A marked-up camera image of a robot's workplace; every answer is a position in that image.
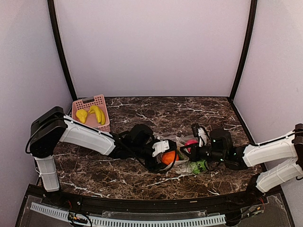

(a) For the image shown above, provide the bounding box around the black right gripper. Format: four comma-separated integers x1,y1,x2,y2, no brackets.
180,141,226,162

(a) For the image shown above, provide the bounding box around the clear zip top bag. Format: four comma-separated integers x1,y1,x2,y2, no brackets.
162,136,209,175

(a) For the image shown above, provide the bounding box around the orange fake fruit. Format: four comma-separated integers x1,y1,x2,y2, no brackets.
161,151,179,165

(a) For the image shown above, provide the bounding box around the yellow fake banana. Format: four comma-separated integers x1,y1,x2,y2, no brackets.
89,105,106,125

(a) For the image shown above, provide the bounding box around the yellow fake lemon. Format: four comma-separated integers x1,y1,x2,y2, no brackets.
75,109,88,124

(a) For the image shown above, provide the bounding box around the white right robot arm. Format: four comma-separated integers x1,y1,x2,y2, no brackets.
180,123,303,205

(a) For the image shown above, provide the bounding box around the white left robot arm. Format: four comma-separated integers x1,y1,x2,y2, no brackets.
25,106,177,206

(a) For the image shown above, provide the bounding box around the pink fake fruit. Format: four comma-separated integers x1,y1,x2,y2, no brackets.
185,139,198,153

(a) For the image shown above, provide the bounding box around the green fake watermelon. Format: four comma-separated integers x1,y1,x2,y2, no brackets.
190,159,207,175

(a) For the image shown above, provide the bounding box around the pink perforated plastic basket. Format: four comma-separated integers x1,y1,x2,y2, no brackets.
71,95,110,132

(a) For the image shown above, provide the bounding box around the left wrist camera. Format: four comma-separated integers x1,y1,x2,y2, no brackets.
125,124,177,157

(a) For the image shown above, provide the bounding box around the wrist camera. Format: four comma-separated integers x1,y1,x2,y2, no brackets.
191,123,233,150
125,124,177,157

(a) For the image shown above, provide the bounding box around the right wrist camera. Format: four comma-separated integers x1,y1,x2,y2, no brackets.
191,123,233,150

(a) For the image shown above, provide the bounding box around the black front rail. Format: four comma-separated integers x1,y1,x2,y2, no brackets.
33,186,262,216

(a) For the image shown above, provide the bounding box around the white slotted cable duct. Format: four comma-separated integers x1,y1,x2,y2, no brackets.
30,202,226,227

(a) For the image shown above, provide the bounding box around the black frame post right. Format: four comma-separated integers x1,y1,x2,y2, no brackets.
229,0,258,103

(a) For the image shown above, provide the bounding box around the black frame post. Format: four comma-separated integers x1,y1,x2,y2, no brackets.
229,0,258,103
47,0,78,101

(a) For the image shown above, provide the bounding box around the black frame post left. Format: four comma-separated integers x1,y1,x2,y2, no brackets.
47,0,78,101

